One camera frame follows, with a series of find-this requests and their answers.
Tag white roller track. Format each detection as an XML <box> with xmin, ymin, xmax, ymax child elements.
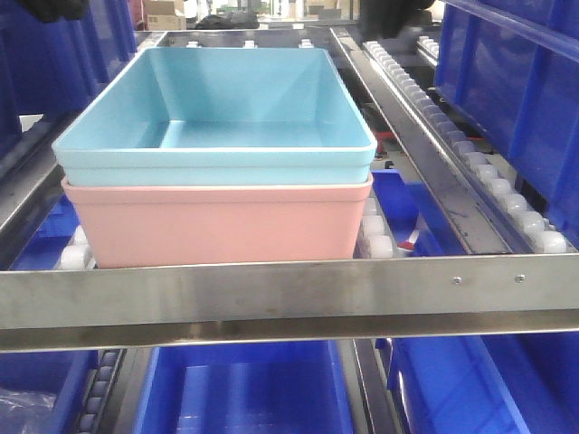
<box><xmin>357</xmin><ymin>197</ymin><xmax>398</xmax><ymax>259</ymax></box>
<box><xmin>365</xmin><ymin>41</ymin><xmax>576</xmax><ymax>254</ymax></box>
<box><xmin>55</xmin><ymin>225</ymin><xmax>96</xmax><ymax>270</ymax></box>

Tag pink plastic box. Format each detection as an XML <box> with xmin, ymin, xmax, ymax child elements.
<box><xmin>62</xmin><ymin>179</ymin><xmax>373</xmax><ymax>269</ymax></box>

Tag blue bin lower left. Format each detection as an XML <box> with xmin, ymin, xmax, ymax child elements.
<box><xmin>1</xmin><ymin>350</ymin><xmax>98</xmax><ymax>433</ymax></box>

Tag blue bin left shelf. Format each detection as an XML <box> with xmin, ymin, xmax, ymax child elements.
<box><xmin>1</xmin><ymin>1</ymin><xmax>137</xmax><ymax>155</ymax></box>

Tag blue bin below shelf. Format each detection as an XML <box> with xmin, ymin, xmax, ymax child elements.
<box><xmin>373</xmin><ymin>169</ymin><xmax>460</xmax><ymax>257</ymax></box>

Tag white roller track right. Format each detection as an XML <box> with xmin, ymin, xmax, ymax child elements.
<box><xmin>365</xmin><ymin>41</ymin><xmax>576</xmax><ymax>254</ymax></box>

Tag white roller track left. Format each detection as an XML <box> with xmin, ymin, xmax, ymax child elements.
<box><xmin>55</xmin><ymin>225</ymin><xmax>96</xmax><ymax>270</ymax></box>

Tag blue bin right shelf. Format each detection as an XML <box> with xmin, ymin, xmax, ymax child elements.
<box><xmin>435</xmin><ymin>1</ymin><xmax>578</xmax><ymax>243</ymax></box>

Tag white roller track centre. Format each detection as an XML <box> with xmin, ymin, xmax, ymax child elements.
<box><xmin>357</xmin><ymin>197</ymin><xmax>398</xmax><ymax>259</ymax></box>

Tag blue bin shelf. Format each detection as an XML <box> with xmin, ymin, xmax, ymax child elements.
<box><xmin>1</xmin><ymin>1</ymin><xmax>137</xmax><ymax>155</ymax></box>
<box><xmin>435</xmin><ymin>1</ymin><xmax>578</xmax><ymax>243</ymax></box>

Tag cardboard box background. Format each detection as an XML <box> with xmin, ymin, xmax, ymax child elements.
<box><xmin>143</xmin><ymin>0</ymin><xmax>186</xmax><ymax>31</ymax></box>

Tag blue bin lower middle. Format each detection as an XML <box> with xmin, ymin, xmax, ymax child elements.
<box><xmin>132</xmin><ymin>341</ymin><xmax>354</xmax><ymax>433</ymax></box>

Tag stainless steel shelf rack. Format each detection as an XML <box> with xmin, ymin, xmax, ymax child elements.
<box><xmin>1</xmin><ymin>27</ymin><xmax>578</xmax><ymax>352</ymax></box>

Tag blue bin lower right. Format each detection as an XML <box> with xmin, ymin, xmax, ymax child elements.
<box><xmin>375</xmin><ymin>332</ymin><xmax>578</xmax><ymax>433</ymax></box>

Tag light blue plastic box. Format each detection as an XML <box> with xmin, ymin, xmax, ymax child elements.
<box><xmin>52</xmin><ymin>47</ymin><xmax>376</xmax><ymax>186</ymax></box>

